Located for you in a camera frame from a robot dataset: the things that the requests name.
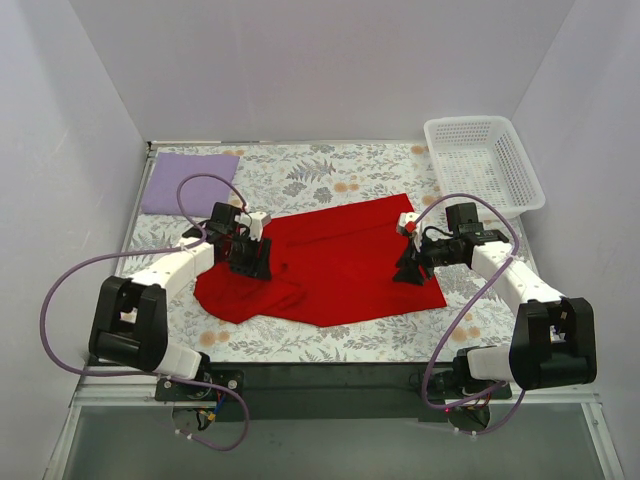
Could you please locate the purple cable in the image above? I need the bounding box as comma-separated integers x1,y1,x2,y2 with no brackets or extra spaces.
412,193,527,437
39,173,251,451

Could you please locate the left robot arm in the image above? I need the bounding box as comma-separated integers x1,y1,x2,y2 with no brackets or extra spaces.
89,202,271,400

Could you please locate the aluminium frame rail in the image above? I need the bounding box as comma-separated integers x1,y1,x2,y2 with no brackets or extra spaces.
71,375,601,407

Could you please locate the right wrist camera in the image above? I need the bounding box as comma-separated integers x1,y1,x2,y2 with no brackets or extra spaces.
396,212,426,250

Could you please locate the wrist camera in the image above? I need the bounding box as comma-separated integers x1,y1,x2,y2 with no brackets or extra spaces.
396,212,426,250
235,211,271,241

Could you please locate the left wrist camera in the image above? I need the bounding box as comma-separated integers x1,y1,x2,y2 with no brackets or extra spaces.
235,211,271,241

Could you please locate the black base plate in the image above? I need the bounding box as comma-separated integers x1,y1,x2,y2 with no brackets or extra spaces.
154,362,493,422

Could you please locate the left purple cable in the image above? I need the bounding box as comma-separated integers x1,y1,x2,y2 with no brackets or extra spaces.
39,173,251,451

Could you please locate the folded purple t shirt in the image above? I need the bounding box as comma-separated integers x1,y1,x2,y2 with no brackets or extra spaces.
140,153,239,217

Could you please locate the red t shirt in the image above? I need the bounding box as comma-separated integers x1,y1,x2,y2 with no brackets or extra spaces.
194,194,446,327

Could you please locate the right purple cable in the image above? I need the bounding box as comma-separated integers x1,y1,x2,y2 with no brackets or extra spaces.
412,193,527,437

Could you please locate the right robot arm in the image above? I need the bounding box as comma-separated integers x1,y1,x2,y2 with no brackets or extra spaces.
393,203,597,398

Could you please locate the white plastic basket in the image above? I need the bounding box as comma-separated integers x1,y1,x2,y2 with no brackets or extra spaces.
424,115,546,219

